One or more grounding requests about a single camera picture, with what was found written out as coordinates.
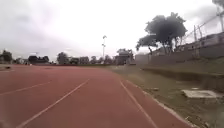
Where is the small shelter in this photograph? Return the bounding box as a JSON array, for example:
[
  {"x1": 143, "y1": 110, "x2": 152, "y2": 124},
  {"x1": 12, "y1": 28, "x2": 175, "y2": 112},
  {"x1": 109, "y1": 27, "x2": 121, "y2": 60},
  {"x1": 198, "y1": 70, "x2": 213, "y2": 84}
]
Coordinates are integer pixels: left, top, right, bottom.
[{"x1": 114, "y1": 54, "x2": 133, "y2": 66}]

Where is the tall floodlight pole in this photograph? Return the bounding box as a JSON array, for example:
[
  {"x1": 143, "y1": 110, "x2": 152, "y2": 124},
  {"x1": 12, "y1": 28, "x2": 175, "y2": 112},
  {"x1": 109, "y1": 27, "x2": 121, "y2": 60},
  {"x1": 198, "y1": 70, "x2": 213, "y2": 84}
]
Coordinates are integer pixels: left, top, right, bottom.
[{"x1": 101, "y1": 34, "x2": 108, "y2": 59}]

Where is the red running track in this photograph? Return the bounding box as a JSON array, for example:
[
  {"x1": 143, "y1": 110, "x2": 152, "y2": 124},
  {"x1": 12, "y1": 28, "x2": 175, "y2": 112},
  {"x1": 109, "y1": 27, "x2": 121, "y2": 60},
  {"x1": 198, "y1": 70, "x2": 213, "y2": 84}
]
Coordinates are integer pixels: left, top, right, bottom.
[{"x1": 0, "y1": 64, "x2": 195, "y2": 128}]

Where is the row of distant trees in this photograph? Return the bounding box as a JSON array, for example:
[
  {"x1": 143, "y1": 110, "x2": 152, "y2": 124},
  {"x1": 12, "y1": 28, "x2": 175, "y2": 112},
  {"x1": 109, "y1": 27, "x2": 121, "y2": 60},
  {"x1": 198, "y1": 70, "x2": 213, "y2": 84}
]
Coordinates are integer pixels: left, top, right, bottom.
[{"x1": 0, "y1": 49, "x2": 117, "y2": 66}]

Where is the patchy grass verge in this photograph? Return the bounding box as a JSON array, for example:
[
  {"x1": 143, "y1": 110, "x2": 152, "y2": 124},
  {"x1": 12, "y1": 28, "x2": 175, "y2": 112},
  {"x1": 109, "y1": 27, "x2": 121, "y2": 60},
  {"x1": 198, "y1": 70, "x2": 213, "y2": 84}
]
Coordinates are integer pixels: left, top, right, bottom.
[{"x1": 108, "y1": 57, "x2": 224, "y2": 128}]

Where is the pale concrete kerb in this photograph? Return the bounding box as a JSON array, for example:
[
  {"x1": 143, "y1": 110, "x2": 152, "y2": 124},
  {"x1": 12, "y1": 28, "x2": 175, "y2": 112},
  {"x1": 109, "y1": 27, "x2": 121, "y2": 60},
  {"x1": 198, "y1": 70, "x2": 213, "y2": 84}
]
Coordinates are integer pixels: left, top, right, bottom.
[{"x1": 123, "y1": 79, "x2": 200, "y2": 128}]

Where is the large dark tree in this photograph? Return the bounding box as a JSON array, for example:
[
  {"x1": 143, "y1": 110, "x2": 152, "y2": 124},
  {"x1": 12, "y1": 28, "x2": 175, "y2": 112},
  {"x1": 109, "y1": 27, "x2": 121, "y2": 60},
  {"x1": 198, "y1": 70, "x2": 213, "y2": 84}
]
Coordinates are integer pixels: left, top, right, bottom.
[{"x1": 135, "y1": 12, "x2": 188, "y2": 54}]

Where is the low concrete ledge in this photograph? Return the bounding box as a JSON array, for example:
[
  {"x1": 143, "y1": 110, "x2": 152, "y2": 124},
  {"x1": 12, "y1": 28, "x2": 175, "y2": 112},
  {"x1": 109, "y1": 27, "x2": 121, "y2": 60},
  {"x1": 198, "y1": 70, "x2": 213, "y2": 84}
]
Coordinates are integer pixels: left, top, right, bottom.
[{"x1": 139, "y1": 67, "x2": 224, "y2": 92}]

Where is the flat concrete slab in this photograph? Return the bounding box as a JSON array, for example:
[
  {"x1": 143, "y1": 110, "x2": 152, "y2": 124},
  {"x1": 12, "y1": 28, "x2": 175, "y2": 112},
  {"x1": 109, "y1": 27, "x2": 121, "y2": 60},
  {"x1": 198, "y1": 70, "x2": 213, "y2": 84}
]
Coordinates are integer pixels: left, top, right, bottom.
[{"x1": 181, "y1": 88, "x2": 224, "y2": 100}]

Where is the building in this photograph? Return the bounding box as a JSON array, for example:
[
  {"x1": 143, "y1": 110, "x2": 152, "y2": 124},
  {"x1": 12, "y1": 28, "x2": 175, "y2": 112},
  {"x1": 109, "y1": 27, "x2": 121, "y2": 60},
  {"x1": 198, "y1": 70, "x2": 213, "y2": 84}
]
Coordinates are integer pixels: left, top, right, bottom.
[{"x1": 176, "y1": 32, "x2": 224, "y2": 53}]

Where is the grey boundary wall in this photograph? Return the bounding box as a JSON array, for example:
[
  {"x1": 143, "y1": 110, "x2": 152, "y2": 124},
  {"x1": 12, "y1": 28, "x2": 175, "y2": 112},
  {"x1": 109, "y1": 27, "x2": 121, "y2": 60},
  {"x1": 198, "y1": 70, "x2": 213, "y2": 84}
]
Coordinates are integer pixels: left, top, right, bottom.
[{"x1": 134, "y1": 43, "x2": 224, "y2": 66}]

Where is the wire fence with posts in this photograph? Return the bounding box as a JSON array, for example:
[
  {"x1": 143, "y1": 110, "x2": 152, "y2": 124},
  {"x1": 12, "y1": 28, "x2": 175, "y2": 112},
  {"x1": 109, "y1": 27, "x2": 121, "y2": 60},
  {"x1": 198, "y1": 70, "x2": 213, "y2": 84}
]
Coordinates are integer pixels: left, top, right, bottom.
[{"x1": 179, "y1": 9, "x2": 224, "y2": 46}]

